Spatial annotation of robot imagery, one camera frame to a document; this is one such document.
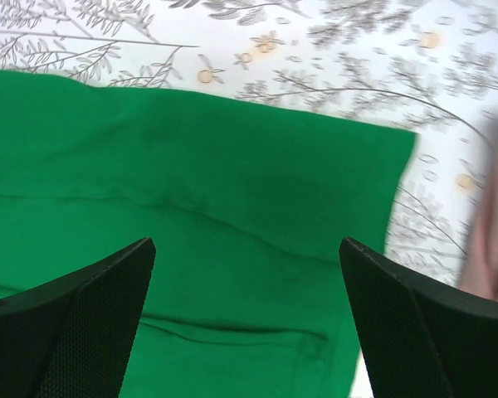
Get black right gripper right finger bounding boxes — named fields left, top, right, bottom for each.
left=339, top=238, right=498, bottom=398

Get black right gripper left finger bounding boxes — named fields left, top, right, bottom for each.
left=0, top=238, right=156, bottom=398

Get green t shirt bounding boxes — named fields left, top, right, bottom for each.
left=0, top=70, right=416, bottom=397

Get folded pink t shirt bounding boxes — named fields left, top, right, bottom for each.
left=458, top=151, right=498, bottom=302

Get floral table cloth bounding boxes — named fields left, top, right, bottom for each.
left=0, top=0, right=498, bottom=398

